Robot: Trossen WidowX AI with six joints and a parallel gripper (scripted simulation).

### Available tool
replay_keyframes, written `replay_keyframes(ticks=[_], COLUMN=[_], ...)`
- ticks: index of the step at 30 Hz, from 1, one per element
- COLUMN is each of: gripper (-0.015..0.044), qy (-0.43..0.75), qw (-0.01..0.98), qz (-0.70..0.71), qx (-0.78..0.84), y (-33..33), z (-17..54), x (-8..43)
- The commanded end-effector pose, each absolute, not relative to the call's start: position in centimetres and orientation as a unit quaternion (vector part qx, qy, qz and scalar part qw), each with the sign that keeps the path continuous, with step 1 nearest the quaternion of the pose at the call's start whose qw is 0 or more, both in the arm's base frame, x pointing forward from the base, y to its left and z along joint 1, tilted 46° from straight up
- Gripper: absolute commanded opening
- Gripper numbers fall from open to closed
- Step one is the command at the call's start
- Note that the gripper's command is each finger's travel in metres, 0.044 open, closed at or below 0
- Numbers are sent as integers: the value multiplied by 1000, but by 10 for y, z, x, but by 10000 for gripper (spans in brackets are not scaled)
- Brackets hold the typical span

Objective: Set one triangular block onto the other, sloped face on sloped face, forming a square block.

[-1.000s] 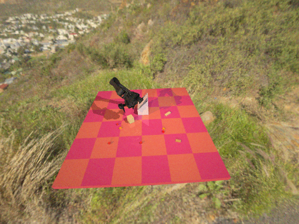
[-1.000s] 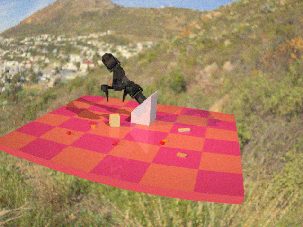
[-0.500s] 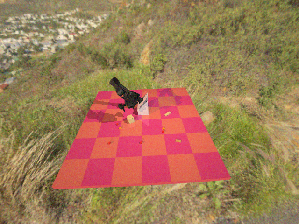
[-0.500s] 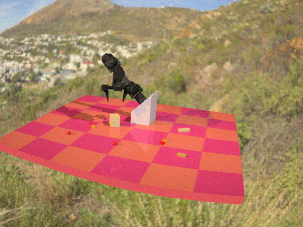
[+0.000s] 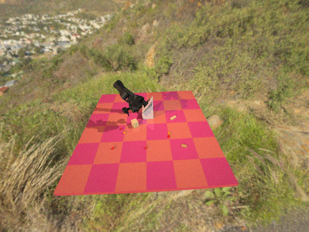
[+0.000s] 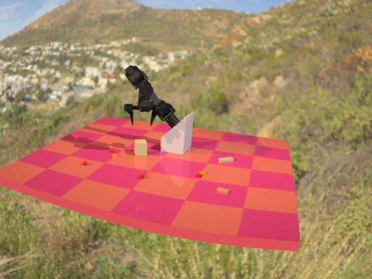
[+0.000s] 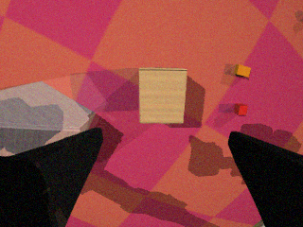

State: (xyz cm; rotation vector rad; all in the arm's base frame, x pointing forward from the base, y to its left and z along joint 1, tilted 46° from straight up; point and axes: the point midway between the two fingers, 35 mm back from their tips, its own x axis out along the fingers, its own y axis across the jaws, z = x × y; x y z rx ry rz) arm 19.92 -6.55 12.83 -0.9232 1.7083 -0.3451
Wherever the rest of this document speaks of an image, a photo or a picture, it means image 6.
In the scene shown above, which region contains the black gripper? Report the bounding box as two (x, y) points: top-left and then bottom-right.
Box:
(124, 94), (163, 126)

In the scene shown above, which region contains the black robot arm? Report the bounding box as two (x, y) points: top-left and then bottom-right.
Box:
(124, 65), (180, 128)

